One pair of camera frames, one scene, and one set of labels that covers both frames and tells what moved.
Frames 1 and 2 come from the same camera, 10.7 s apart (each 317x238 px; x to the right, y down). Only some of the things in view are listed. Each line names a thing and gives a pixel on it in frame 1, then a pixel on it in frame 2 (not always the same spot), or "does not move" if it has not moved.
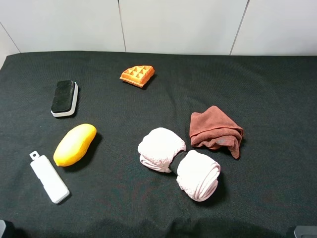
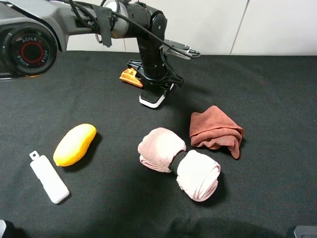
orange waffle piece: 138,76 does not move
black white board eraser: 64,98 → 153,97
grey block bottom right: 305,231 does not move
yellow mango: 74,145 does not move
